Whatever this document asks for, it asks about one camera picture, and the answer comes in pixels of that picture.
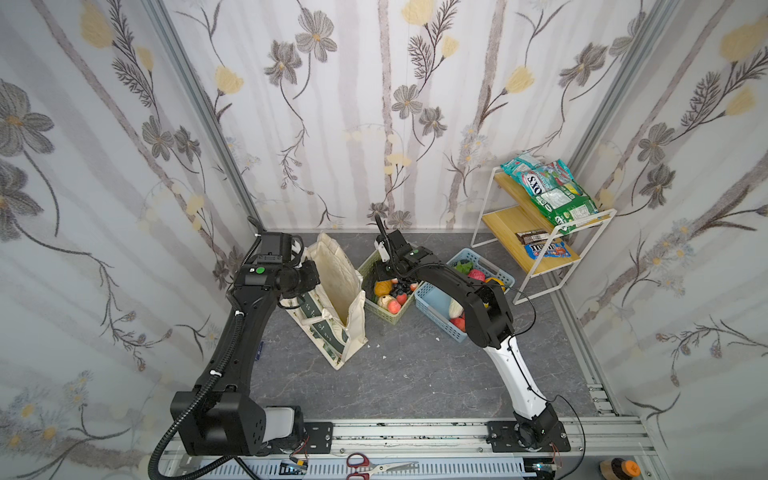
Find light green plastic basket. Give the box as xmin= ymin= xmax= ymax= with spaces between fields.
xmin=358 ymin=251 xmax=421 ymax=325

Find pink toy peach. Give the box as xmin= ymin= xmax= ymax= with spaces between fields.
xmin=387 ymin=300 xmax=402 ymax=315

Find cream canvas grocery bag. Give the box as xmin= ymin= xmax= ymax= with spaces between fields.
xmin=280 ymin=232 xmax=368 ymax=370

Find light blue plastic basket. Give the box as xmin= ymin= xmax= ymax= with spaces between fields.
xmin=413 ymin=247 xmax=516 ymax=344

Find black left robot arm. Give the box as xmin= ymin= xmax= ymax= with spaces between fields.
xmin=171 ymin=261 xmax=320 ymax=456

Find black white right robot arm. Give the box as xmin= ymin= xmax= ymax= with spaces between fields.
xmin=375 ymin=219 xmax=571 ymax=452

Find brown candy bag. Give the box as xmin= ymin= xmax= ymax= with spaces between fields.
xmin=516 ymin=230 xmax=550 ymax=245

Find green snack bag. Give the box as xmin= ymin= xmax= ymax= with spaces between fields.
xmin=500 ymin=154 xmax=599 ymax=235

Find orange toy mango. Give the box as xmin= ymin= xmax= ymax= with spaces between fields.
xmin=374 ymin=280 xmax=393 ymax=297

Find beige toy garlic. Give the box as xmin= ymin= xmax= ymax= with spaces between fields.
xmin=377 ymin=295 xmax=396 ymax=312

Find pink red toy strawberry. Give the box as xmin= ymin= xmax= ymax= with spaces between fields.
xmin=468 ymin=269 xmax=486 ymax=282

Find white metal wooden shelf rack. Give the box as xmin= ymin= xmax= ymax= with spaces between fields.
xmin=470 ymin=167 xmax=617 ymax=305

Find red handled scissors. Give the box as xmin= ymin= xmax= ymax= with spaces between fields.
xmin=346 ymin=452 xmax=418 ymax=480

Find black corrugated cable conduit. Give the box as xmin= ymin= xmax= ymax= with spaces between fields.
xmin=147 ymin=314 xmax=247 ymax=480

